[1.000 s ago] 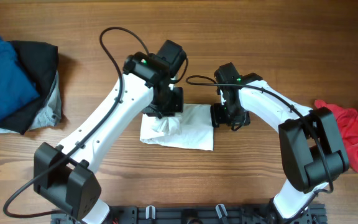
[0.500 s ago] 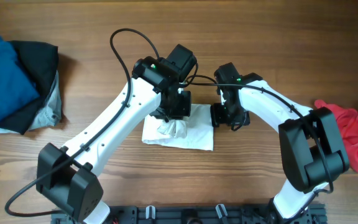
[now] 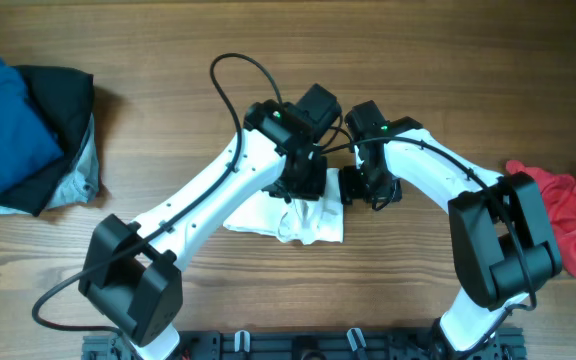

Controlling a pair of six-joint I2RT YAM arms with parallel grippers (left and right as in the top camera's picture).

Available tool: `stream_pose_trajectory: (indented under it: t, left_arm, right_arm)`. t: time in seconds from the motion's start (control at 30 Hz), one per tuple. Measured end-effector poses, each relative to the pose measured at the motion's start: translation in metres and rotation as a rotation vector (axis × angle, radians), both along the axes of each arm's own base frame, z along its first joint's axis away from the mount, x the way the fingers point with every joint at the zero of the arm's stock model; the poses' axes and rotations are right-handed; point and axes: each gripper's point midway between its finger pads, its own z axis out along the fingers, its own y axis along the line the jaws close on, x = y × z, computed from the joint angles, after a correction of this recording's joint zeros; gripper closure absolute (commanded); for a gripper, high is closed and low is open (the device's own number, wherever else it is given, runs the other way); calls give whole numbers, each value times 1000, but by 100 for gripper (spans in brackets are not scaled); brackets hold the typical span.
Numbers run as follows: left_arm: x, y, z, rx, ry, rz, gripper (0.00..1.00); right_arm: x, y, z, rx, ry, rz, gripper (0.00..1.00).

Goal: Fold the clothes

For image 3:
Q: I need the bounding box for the white t-shirt black print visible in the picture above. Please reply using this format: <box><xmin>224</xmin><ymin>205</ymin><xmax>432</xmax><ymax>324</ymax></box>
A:
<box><xmin>223</xmin><ymin>168</ymin><xmax>344</xmax><ymax>245</ymax></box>

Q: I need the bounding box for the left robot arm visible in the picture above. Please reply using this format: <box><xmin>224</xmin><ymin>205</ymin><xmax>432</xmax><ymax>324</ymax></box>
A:
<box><xmin>78</xmin><ymin>84</ymin><xmax>343</xmax><ymax>359</ymax></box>

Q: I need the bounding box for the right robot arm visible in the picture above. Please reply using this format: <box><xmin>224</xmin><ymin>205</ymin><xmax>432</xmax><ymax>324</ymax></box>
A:
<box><xmin>339</xmin><ymin>101</ymin><xmax>562</xmax><ymax>359</ymax></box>

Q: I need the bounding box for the grey folded garment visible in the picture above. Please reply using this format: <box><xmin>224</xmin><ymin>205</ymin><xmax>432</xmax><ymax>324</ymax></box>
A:
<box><xmin>0</xmin><ymin>115</ymin><xmax>100</xmax><ymax>216</ymax></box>

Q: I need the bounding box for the black folded garment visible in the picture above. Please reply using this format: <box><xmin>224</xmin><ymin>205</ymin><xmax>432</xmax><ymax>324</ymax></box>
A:
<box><xmin>0</xmin><ymin>64</ymin><xmax>96</xmax><ymax>218</ymax></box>

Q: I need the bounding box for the blue folded garment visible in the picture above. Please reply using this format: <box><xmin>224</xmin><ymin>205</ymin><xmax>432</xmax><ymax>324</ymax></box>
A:
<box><xmin>0</xmin><ymin>59</ymin><xmax>64</xmax><ymax>194</ymax></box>

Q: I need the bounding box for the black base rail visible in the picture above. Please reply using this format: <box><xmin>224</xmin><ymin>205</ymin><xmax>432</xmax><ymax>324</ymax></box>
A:
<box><xmin>81</xmin><ymin>327</ymin><xmax>527</xmax><ymax>360</ymax></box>

